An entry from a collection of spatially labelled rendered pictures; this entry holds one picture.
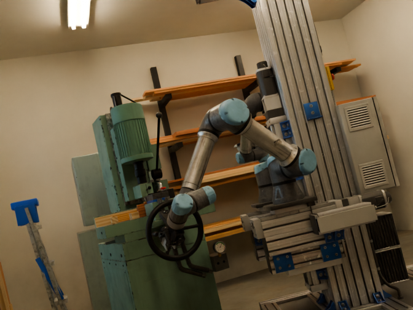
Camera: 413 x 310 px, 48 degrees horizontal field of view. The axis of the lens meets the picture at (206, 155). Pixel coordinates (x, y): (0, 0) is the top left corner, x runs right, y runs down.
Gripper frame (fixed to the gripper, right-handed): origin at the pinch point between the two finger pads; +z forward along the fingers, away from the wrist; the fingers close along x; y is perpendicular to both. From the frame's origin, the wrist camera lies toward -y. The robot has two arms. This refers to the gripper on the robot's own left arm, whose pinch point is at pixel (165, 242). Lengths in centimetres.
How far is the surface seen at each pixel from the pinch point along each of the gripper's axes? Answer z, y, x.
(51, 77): 162, -289, 14
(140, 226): 23.8, -23.7, 0.1
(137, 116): 2, -77, 13
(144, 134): 9, -69, 16
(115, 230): 23.4, -24.4, -12.6
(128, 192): 36, -52, 5
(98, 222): 36, -38, -16
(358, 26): 93, -254, 364
